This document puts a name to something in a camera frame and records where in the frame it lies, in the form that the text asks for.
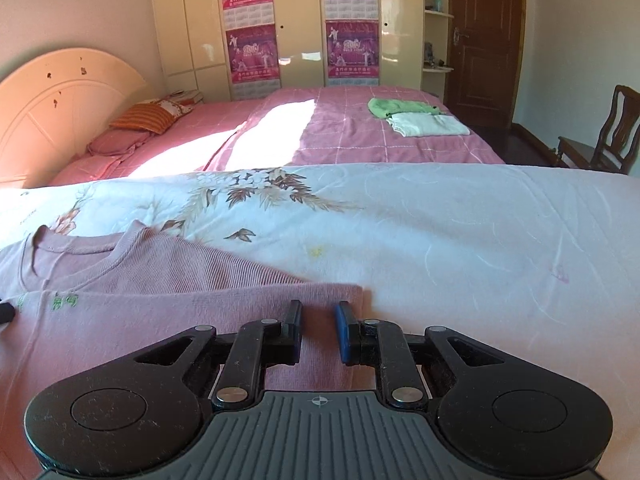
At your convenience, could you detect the pink long-sleeve sweater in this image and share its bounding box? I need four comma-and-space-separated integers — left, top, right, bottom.
1, 222, 364, 479

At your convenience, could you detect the white floral bed sheet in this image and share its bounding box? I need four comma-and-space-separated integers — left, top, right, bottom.
1, 164, 639, 479

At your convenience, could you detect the pink pillow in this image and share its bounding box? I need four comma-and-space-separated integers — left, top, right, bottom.
86, 129, 153, 156

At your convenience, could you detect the peach curved headboard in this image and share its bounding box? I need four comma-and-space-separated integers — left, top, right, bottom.
1, 48, 156, 188

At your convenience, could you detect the white folded cloth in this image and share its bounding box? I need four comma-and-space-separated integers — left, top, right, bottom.
386, 113, 471, 138

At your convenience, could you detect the pink checked bed cover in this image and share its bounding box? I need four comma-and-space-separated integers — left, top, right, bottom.
50, 86, 501, 185

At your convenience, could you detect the green folded cloth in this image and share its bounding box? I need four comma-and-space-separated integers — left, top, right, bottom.
368, 98, 442, 119

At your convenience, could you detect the orange striped pillow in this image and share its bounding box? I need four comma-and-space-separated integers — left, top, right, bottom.
110, 103, 178, 134

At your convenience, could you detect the lower left pink poster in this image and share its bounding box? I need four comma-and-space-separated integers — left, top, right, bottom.
226, 24, 281, 101

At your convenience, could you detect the lower right pink poster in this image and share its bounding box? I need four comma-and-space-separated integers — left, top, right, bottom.
326, 21, 380, 86

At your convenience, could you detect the dark wooden chair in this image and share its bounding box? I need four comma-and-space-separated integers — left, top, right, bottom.
555, 84, 640, 176

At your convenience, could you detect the cream wardrobe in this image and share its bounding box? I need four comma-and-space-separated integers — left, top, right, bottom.
152, 0, 450, 102

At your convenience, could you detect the dark brown door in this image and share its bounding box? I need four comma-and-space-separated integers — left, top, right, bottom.
445, 0, 526, 129

